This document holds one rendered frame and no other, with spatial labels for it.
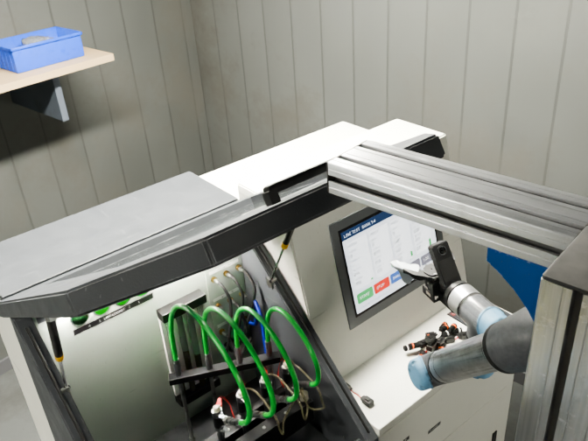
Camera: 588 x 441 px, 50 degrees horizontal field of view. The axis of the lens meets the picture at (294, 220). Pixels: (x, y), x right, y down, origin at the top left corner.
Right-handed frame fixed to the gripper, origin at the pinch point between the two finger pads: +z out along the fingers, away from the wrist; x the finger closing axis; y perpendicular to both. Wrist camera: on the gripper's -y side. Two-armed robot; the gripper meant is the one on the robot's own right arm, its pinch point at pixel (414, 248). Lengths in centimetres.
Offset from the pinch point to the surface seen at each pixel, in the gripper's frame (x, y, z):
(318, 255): -19.8, 5.2, 20.4
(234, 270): -42, 11, 37
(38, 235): -90, -17, 49
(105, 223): -72, -15, 47
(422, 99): 75, 18, 118
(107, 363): -85, 14, 24
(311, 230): -19.8, -2.6, 22.0
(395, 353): -3.9, 47.5, 12.5
